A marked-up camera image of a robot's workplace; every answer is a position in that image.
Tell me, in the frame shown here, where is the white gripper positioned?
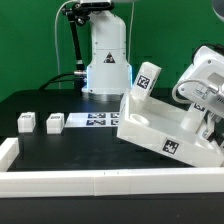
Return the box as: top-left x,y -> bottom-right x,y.
178,46 -> 224,142

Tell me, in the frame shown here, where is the white square tabletop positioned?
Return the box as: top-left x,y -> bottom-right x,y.
117,91 -> 224,167

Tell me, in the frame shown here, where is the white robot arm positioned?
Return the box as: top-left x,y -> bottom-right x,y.
79,0 -> 224,142

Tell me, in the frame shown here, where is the white AprilTag base sheet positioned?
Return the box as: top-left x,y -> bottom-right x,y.
65,112 -> 119,128

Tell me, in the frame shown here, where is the white U-shaped obstacle fence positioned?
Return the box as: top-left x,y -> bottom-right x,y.
0,138 -> 224,198

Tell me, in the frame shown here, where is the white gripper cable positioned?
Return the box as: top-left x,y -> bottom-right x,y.
171,78 -> 221,106

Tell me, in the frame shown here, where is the black cable bundle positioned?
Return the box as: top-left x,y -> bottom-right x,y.
38,71 -> 88,92

